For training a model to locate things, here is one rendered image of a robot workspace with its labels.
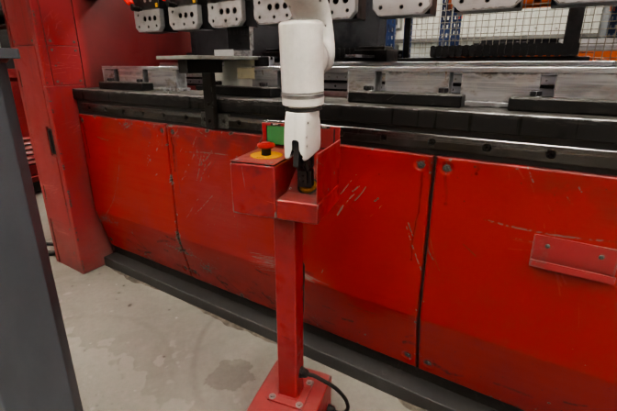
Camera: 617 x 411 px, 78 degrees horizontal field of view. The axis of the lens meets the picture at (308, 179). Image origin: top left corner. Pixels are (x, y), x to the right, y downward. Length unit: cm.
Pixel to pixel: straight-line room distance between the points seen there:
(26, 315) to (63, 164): 118
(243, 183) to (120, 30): 144
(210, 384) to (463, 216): 93
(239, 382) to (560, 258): 99
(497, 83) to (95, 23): 169
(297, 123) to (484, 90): 50
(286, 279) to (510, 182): 55
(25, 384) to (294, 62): 78
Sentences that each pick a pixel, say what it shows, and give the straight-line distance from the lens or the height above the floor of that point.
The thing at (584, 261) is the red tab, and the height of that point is 58.
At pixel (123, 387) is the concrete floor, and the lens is 148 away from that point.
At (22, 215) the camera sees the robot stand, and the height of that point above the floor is 72.
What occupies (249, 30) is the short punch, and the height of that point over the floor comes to 108.
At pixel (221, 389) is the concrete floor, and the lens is 138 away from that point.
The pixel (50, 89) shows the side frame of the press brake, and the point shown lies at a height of 88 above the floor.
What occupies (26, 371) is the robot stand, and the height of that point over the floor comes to 43.
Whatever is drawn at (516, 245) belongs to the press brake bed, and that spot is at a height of 58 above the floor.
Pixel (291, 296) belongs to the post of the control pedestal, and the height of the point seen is 44.
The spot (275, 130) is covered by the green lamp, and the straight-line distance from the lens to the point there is 93.
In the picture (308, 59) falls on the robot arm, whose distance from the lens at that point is 73.
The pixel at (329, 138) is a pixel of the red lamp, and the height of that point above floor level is 81.
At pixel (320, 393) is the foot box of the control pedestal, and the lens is 118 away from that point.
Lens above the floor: 97
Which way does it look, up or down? 17 degrees down
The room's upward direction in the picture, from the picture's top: straight up
